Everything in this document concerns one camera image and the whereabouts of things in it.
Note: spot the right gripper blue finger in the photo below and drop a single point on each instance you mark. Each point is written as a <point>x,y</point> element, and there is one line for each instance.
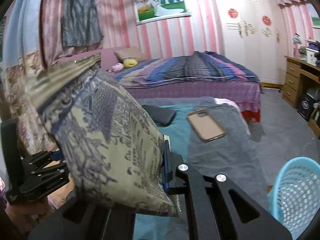
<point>167,158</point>

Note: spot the patterned snack bag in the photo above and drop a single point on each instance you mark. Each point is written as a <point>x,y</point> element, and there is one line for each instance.
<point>113,148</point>

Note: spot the light blue trash basket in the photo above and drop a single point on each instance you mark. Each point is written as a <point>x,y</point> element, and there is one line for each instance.
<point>294,197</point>

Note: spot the person's left hand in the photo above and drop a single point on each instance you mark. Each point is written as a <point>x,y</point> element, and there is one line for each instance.
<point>27,215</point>

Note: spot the black glasses case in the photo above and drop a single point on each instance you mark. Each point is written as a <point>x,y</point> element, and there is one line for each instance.
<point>162,116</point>

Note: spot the tan phone case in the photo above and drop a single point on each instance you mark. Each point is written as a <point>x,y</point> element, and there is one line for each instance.
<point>205,125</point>

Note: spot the striped plaid quilt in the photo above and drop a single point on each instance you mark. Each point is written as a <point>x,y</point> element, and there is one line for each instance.
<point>205,66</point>

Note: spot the yellow plush toy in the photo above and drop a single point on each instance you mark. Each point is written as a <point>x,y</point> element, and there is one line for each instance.
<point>130,63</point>

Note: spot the pink plush toy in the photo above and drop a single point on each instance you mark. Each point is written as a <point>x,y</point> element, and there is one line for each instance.
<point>116,68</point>

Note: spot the purple bed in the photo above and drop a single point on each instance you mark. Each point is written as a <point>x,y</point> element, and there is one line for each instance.
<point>245,94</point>

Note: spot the beige pillow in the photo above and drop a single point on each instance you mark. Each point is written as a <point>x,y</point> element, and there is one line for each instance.
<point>130,53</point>

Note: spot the floral curtain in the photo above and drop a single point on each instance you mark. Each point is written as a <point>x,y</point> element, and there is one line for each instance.
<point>21,61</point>

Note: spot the black box under desk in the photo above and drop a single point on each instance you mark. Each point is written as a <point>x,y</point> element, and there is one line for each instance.
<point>305,106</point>

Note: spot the white wardrobe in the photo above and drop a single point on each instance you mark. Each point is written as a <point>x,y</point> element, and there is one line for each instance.
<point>254,35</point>

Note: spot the framed wedding photo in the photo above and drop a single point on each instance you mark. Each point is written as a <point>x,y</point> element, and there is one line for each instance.
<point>147,11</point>

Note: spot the grey hanging cloth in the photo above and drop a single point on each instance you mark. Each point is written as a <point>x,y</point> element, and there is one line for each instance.
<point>80,23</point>

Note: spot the wooden desk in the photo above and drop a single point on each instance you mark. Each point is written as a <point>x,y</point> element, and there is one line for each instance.
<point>302,78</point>

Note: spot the desk lamp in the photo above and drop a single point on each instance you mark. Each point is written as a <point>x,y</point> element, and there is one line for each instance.
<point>296,43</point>

